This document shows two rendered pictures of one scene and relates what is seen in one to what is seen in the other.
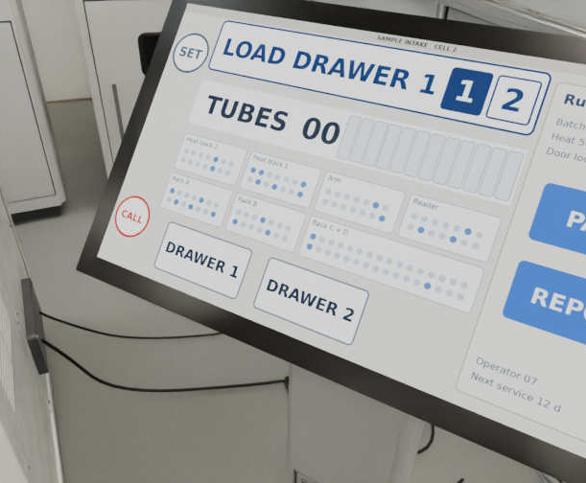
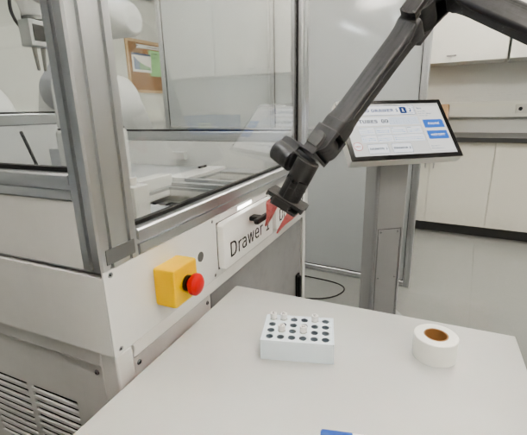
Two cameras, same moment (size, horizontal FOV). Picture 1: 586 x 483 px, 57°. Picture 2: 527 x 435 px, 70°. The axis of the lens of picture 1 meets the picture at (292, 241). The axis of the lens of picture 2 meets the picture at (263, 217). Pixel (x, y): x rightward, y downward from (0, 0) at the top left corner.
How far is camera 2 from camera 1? 1.56 m
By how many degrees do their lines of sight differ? 40
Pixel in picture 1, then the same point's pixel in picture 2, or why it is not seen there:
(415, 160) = (403, 121)
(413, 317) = (419, 143)
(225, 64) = not seen: hidden behind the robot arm
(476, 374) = (432, 148)
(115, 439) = not seen: hidden behind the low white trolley
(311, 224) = (394, 135)
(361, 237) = (403, 135)
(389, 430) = (403, 192)
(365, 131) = (392, 119)
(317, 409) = (385, 198)
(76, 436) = not seen: hidden behind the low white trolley
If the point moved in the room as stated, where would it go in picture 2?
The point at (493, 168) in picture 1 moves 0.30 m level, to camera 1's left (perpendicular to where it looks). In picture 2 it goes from (414, 119) to (375, 122)
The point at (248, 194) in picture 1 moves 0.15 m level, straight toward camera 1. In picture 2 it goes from (379, 135) to (414, 135)
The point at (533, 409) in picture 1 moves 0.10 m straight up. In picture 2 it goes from (442, 148) to (444, 124)
